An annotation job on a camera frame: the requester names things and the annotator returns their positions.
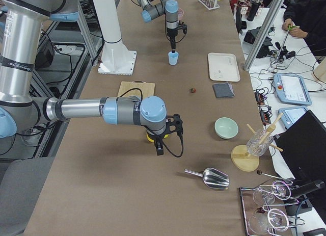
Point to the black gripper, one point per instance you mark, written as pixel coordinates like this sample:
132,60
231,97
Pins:
156,138
171,33

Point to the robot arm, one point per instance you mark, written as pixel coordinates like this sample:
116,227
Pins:
20,45
152,9

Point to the light blue cup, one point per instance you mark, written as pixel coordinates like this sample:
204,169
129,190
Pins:
173,57

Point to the steel ice scoop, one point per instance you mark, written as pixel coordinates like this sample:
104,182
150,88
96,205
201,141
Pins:
212,178

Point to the wooden cup stand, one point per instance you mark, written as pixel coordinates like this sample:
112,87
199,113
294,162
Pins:
245,161

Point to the yellow lemon lower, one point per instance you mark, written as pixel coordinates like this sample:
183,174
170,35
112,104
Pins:
151,140

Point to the pink bowl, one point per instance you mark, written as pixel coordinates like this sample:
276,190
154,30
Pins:
180,14

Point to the wooden cutting board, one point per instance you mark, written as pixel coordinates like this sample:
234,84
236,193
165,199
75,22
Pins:
136,88

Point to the cream rabbit serving tray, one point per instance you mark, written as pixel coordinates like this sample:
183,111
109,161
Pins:
223,67

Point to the mint green bowl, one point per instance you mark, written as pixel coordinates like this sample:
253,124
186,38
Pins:
226,128

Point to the grey folded cloth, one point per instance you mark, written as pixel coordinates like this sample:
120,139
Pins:
223,90

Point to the glass on wooden stand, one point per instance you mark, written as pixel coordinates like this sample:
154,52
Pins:
257,147

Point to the blue teach pendant far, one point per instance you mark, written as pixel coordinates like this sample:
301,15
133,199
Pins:
291,89

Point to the blue teach pendant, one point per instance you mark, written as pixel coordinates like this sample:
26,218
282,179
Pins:
291,89
291,115

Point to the seated person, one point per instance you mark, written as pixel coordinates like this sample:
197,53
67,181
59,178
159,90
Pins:
306,19

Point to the blue teach pendant near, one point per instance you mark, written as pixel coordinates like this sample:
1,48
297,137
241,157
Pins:
291,115

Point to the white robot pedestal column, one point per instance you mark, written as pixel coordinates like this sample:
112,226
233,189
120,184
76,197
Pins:
108,19

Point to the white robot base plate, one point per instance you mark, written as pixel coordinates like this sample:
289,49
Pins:
113,62

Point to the aluminium frame post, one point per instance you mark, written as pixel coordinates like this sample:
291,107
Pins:
269,19

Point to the wire glass rack tray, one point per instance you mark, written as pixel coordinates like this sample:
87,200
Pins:
263,208

